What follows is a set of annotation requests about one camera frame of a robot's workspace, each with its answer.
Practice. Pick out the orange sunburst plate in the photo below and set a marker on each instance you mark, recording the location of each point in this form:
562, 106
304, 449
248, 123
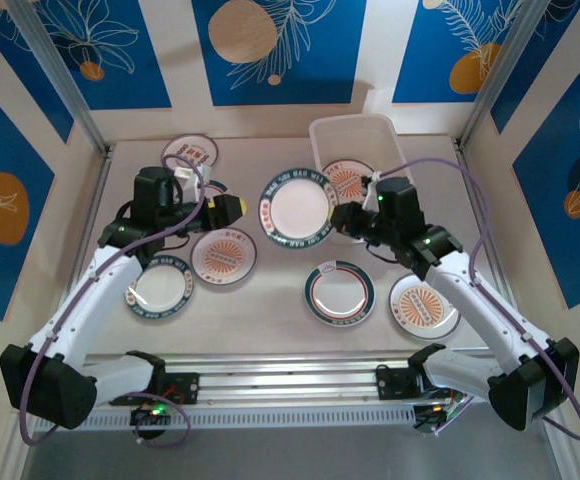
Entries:
347, 177
222, 257
420, 310

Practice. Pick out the large green-banded plate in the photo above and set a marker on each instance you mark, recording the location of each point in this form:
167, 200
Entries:
295, 207

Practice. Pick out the green and red ringed plate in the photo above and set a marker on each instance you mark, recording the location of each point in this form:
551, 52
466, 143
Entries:
340, 295

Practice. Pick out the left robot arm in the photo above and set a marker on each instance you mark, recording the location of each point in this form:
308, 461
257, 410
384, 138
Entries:
95, 300

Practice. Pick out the white plastic bin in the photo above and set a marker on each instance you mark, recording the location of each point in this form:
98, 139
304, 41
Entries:
355, 135

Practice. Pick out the green-rimmed white plate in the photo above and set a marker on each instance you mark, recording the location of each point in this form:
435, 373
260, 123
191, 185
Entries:
217, 189

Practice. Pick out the white plate with red characters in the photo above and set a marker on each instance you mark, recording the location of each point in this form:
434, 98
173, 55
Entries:
190, 150

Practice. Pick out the small green-banded lettered plate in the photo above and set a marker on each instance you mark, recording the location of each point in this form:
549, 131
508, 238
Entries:
162, 292

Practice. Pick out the aluminium table side rail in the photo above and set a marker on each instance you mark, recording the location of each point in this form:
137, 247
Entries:
470, 182
97, 200

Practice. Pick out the aluminium frame post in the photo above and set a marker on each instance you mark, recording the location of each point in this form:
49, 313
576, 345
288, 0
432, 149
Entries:
60, 75
500, 70

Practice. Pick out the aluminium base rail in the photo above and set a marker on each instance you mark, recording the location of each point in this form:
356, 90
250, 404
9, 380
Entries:
280, 380

